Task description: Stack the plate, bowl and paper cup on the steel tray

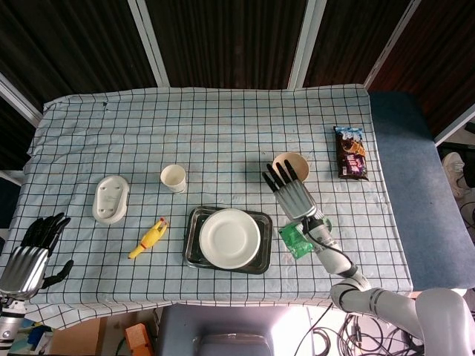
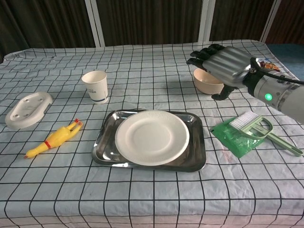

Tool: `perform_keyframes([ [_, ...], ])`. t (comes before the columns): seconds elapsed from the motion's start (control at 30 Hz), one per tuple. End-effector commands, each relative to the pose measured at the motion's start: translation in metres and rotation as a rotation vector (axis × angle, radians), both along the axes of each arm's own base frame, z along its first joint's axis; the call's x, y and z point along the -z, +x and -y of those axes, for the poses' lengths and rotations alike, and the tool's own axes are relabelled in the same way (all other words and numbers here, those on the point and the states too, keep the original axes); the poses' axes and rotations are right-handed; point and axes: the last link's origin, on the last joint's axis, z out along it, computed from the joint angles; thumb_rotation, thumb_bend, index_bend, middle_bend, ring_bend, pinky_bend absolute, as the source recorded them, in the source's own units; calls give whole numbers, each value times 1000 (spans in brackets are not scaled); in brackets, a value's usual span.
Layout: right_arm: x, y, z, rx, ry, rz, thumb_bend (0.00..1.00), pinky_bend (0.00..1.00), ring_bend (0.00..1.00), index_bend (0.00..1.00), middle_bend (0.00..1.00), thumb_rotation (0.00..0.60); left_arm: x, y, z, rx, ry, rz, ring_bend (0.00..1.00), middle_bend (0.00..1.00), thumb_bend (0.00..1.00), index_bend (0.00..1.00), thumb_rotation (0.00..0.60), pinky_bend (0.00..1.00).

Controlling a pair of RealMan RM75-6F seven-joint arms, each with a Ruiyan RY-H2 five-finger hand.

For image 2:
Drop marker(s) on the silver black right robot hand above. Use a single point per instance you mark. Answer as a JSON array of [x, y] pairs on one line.
[[225, 66]]

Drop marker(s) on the beige plastic bowl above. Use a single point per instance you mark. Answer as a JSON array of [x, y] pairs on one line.
[[205, 82]]

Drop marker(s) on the white paper plate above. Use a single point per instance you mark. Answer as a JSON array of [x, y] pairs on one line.
[[152, 137]]

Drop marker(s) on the rectangular metal tray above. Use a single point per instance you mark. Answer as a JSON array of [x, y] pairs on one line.
[[198, 142]]

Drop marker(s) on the white paper cup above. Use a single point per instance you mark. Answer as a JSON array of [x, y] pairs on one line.
[[96, 86]]

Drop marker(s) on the dark snack bag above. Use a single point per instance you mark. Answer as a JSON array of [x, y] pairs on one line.
[[268, 64]]

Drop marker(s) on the dark curtain panel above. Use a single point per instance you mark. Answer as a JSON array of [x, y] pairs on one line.
[[291, 21], [42, 22], [152, 21], [240, 19]]

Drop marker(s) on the green white-bristle brush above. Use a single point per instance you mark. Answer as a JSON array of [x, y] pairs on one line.
[[255, 128]]

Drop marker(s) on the green plastic packet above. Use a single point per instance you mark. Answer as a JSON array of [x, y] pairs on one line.
[[234, 143]]

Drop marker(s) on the checkered light blue tablecloth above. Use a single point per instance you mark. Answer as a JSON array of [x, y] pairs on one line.
[[152, 202]]

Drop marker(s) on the yellow rubber chicken toy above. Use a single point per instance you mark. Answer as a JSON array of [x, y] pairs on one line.
[[57, 140]]

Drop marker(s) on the white oval plastic dish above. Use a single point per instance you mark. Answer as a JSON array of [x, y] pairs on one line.
[[26, 110]]

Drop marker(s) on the white frame post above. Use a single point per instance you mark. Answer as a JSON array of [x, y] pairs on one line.
[[206, 20], [269, 21], [95, 22]]

